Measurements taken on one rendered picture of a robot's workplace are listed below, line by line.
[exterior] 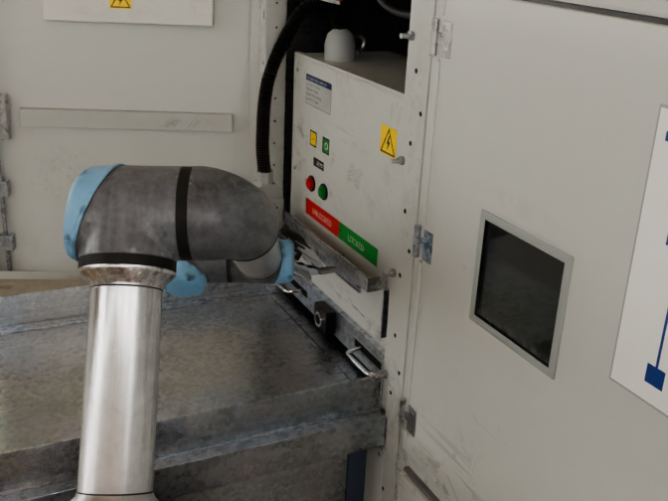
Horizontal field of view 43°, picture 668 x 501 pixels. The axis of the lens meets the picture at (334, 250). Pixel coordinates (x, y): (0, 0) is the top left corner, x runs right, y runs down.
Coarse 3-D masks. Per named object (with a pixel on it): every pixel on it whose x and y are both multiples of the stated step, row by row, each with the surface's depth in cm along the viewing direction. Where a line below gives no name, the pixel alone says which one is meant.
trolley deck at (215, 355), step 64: (192, 320) 180; (256, 320) 181; (0, 384) 153; (64, 384) 154; (192, 384) 156; (256, 384) 157; (320, 384) 158; (0, 448) 135; (256, 448) 138; (320, 448) 144
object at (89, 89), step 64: (0, 0) 177; (64, 0) 175; (128, 0) 176; (192, 0) 177; (256, 0) 178; (0, 64) 182; (64, 64) 183; (128, 64) 184; (192, 64) 185; (256, 64) 183; (0, 128) 184; (64, 128) 188; (128, 128) 187; (192, 128) 188; (0, 192) 190; (64, 192) 193; (0, 256) 198; (64, 256) 199
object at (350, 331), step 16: (288, 288) 192; (304, 288) 184; (304, 304) 185; (336, 304) 172; (336, 320) 170; (352, 320) 166; (336, 336) 171; (352, 336) 164; (368, 336) 160; (368, 352) 159; (384, 352) 154; (368, 368) 160
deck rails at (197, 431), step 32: (64, 288) 176; (224, 288) 192; (256, 288) 196; (0, 320) 172; (32, 320) 175; (64, 320) 176; (352, 384) 146; (192, 416) 134; (224, 416) 137; (256, 416) 140; (288, 416) 143; (320, 416) 146; (352, 416) 148; (32, 448) 124; (64, 448) 126; (160, 448) 134; (192, 448) 136; (0, 480) 124; (32, 480) 126; (64, 480) 128
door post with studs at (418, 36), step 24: (432, 0) 119; (408, 48) 128; (408, 72) 129; (408, 96) 130; (408, 120) 130; (408, 144) 130; (408, 168) 131; (408, 192) 132; (408, 216) 133; (408, 240) 134; (408, 264) 135; (408, 288) 136; (384, 384) 149; (384, 408) 150; (384, 456) 151; (384, 480) 152
